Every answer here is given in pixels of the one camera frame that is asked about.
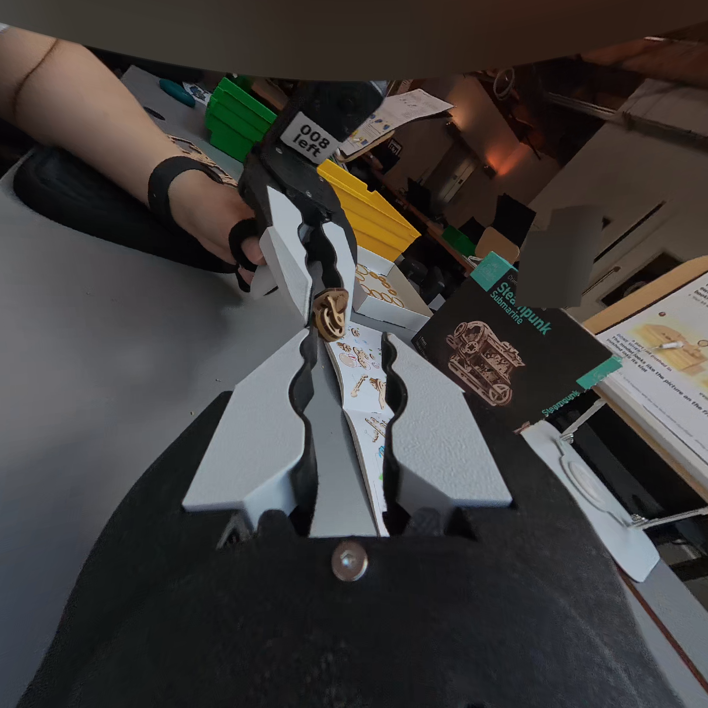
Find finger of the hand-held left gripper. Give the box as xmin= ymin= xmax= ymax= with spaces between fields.
xmin=310 ymin=218 xmax=357 ymax=327
xmin=249 ymin=185 xmax=320 ymax=333

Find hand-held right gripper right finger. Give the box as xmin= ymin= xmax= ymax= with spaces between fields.
xmin=381 ymin=332 xmax=513 ymax=534

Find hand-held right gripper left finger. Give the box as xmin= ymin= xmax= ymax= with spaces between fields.
xmin=181 ymin=326 xmax=322 ymax=536

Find small wooden gear assembly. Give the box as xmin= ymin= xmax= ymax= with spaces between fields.
xmin=311 ymin=288 xmax=350 ymax=342

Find person's left forearm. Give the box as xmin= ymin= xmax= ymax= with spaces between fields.
xmin=0 ymin=25 xmax=183 ymax=172

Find grey desk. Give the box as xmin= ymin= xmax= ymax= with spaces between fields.
xmin=0 ymin=65 xmax=708 ymax=708

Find person's left hand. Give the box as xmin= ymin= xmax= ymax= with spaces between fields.
xmin=169 ymin=177 xmax=267 ymax=269

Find group of wooden rings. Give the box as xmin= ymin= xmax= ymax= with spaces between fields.
xmin=357 ymin=264 xmax=407 ymax=308

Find nested yellow plastic bins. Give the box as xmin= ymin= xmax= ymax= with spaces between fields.
xmin=316 ymin=159 xmax=422 ymax=261

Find white cardboard tray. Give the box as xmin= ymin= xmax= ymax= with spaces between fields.
xmin=351 ymin=260 xmax=433 ymax=333

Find stacked green plastic bins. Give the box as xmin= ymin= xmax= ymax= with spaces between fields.
xmin=205 ymin=76 xmax=277 ymax=162

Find loose paper sheet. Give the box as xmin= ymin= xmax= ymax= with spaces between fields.
xmin=340 ymin=88 xmax=454 ymax=161

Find white instruction booklet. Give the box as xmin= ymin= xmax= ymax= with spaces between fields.
xmin=322 ymin=323 xmax=398 ymax=538

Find black product box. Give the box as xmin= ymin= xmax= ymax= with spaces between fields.
xmin=410 ymin=251 xmax=623 ymax=438

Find large wooden gear model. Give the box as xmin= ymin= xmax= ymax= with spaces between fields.
xmin=166 ymin=134 xmax=236 ymax=186

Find teal tool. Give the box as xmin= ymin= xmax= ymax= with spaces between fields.
xmin=159 ymin=79 xmax=197 ymax=108

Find black bumpy cushion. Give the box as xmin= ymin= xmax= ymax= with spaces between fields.
xmin=12 ymin=146 xmax=239 ymax=274

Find printed instruction sheet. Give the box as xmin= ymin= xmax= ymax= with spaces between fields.
xmin=594 ymin=274 xmax=708 ymax=465

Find black wrist strap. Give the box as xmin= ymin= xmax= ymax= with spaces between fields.
xmin=147 ymin=156 xmax=225 ymax=222

